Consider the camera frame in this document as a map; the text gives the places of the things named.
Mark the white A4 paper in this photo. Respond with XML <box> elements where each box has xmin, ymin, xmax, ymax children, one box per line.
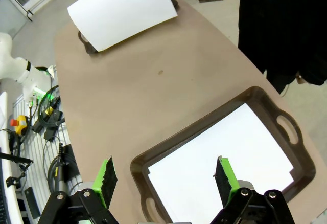
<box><xmin>147</xmin><ymin>103</ymin><xmax>295</xmax><ymax>224</ymax></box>
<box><xmin>67</xmin><ymin>0</ymin><xmax>179</xmax><ymax>53</ymax></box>
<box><xmin>147</xmin><ymin>167</ymin><xmax>295</xmax><ymax>192</ymax></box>

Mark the black cable with connector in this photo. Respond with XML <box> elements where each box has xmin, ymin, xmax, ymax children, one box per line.
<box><xmin>47</xmin><ymin>142</ymin><xmax>79</xmax><ymax>196</ymax></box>

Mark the brown plastic serving tray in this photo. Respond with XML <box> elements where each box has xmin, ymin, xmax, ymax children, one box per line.
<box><xmin>129</xmin><ymin>85</ymin><xmax>317</xmax><ymax>224</ymax></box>
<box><xmin>77</xmin><ymin>0</ymin><xmax>180</xmax><ymax>55</ymax></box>

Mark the black flat remote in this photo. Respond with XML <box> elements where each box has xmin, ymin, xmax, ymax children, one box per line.
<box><xmin>24</xmin><ymin>187</ymin><xmax>41</xmax><ymax>219</ymax></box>

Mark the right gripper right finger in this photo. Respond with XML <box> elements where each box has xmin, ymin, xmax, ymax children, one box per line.
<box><xmin>211</xmin><ymin>155</ymin><xmax>295</xmax><ymax>224</ymax></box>

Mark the yellow emergency stop button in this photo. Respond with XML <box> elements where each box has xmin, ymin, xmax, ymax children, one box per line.
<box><xmin>10</xmin><ymin>115</ymin><xmax>28</xmax><ymax>134</ymax></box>

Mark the black power adapter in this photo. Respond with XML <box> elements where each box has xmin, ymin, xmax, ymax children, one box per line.
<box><xmin>32</xmin><ymin>108</ymin><xmax>64</xmax><ymax>132</ymax></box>

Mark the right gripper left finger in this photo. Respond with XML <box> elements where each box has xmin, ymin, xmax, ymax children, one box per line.
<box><xmin>38</xmin><ymin>154</ymin><xmax>119</xmax><ymax>224</ymax></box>

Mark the person in black coat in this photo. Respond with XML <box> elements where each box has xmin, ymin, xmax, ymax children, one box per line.
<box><xmin>237</xmin><ymin>0</ymin><xmax>327</xmax><ymax>97</ymax></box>

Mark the white slotted mounting plate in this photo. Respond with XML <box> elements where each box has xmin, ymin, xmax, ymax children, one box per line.
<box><xmin>11</xmin><ymin>65</ymin><xmax>85</xmax><ymax>224</ymax></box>

